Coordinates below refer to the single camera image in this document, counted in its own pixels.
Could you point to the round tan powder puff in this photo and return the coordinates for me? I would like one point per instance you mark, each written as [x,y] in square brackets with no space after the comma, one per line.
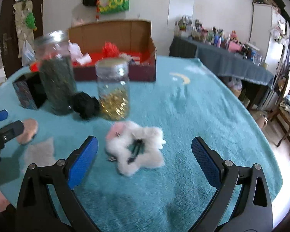
[30,130]

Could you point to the pale pink bunny plush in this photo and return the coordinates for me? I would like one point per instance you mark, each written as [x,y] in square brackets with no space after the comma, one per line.
[77,22]

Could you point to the black fuzzy scrunchie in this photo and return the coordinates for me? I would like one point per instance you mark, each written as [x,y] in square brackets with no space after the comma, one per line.
[86,106]

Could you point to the teal towel table cover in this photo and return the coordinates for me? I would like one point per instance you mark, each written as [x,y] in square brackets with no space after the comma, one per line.
[185,101]

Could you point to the white wardrobe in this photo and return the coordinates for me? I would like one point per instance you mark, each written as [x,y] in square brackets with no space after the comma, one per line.
[270,33]

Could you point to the small black patterned box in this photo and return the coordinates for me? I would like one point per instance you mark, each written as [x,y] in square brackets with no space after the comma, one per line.
[30,91]

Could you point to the white plastic bag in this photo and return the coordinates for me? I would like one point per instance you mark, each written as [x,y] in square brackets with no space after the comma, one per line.
[28,54]

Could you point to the white pink fluffy scrunchie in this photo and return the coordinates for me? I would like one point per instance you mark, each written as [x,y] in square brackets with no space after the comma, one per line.
[134,147]

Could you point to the large glass jar tea leaves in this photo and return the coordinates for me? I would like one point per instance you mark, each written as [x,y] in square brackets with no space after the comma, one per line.
[56,70]

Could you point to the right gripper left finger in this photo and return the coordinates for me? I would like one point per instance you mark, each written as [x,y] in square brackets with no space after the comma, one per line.
[35,209]

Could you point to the small glass jar gold pieces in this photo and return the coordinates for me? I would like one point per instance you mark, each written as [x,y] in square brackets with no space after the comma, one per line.
[113,88]

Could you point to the beige hanging door organizer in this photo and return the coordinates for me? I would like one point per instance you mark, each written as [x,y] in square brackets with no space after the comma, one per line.
[21,9]

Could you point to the wall mirror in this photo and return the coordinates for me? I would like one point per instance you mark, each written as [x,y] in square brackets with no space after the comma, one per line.
[178,9]

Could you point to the mop handle orange grips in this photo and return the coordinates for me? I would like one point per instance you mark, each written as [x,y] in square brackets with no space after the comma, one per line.
[97,14]

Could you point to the green plush frog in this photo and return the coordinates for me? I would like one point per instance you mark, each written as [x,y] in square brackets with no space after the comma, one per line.
[30,21]

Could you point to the red-lined cardboard box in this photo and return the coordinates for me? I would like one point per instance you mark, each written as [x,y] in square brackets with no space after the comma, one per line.
[130,39]

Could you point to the table with grey cloth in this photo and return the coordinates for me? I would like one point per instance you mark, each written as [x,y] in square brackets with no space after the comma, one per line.
[258,81]

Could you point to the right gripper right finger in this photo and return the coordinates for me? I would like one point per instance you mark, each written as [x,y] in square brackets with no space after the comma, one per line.
[242,200]

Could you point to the white knitted soft toy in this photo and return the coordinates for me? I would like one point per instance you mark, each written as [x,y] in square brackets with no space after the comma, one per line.
[127,57]

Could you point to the clear plastic packet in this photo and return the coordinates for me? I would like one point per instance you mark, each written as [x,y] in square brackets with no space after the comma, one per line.
[42,154]

